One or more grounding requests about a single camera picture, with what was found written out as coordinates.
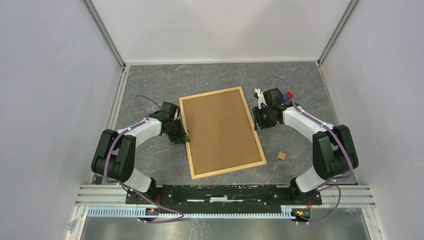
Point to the small brown cube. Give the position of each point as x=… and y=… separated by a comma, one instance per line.
x=281, y=156

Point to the brown backing board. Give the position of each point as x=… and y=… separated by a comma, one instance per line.
x=220, y=130

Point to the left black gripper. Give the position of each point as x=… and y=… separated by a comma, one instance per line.
x=181, y=137

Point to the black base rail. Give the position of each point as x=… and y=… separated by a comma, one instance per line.
x=222, y=199

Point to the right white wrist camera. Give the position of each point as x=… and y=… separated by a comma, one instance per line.
x=259, y=95

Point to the purple and red block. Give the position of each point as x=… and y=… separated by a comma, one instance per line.
x=287, y=96

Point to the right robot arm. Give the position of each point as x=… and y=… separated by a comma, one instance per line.
x=333, y=151

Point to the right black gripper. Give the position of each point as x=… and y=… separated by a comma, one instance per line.
x=259, y=123

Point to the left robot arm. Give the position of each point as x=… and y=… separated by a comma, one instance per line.
x=114, y=157

